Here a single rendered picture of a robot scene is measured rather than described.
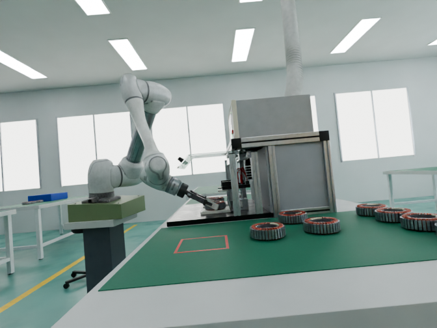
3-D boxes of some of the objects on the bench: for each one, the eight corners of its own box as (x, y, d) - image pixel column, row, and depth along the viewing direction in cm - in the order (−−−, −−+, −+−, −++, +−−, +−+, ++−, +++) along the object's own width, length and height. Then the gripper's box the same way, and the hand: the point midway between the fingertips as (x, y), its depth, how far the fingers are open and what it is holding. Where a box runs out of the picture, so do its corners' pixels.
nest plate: (200, 215, 129) (200, 212, 129) (201, 210, 144) (201, 208, 144) (230, 211, 129) (230, 209, 129) (229, 207, 144) (229, 205, 144)
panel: (270, 213, 116) (264, 146, 117) (251, 198, 181) (247, 155, 183) (273, 213, 116) (266, 146, 117) (252, 198, 181) (248, 155, 183)
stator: (264, 243, 76) (263, 230, 76) (244, 236, 86) (242, 225, 86) (293, 236, 81) (292, 224, 81) (271, 230, 91) (270, 220, 91)
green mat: (97, 291, 53) (97, 290, 53) (161, 228, 114) (161, 228, 114) (549, 249, 54) (549, 248, 54) (372, 209, 115) (372, 208, 115)
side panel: (274, 218, 114) (267, 145, 116) (273, 217, 117) (266, 146, 119) (337, 212, 115) (330, 140, 116) (334, 211, 118) (326, 140, 119)
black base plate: (166, 226, 116) (166, 222, 116) (184, 207, 180) (184, 204, 180) (271, 217, 116) (270, 212, 117) (251, 202, 180) (251, 198, 180)
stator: (348, 232, 80) (347, 220, 80) (315, 237, 78) (313, 224, 78) (327, 225, 91) (326, 215, 91) (298, 229, 89) (296, 218, 89)
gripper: (177, 193, 147) (213, 209, 148) (173, 197, 123) (216, 216, 124) (183, 181, 147) (218, 198, 148) (180, 183, 124) (222, 202, 125)
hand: (214, 204), depth 136 cm, fingers closed on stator, 11 cm apart
